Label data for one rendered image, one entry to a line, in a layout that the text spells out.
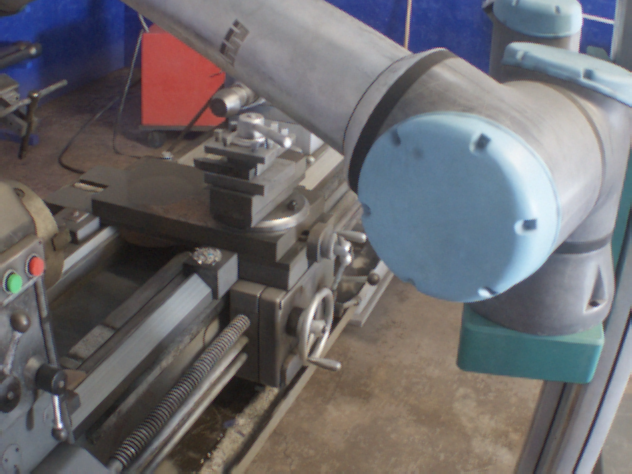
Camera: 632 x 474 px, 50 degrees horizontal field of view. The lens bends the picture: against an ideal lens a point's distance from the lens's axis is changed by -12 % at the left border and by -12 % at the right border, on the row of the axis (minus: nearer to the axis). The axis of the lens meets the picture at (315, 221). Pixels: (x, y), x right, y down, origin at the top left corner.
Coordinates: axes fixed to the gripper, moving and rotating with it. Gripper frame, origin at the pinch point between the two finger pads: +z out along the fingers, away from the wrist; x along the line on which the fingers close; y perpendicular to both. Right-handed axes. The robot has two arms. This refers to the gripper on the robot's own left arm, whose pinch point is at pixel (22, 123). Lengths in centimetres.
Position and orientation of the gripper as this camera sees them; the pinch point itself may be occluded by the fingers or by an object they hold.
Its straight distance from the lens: 137.1
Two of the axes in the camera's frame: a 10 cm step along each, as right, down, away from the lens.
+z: 8.4, 5.3, -1.3
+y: 3.9, -7.5, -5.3
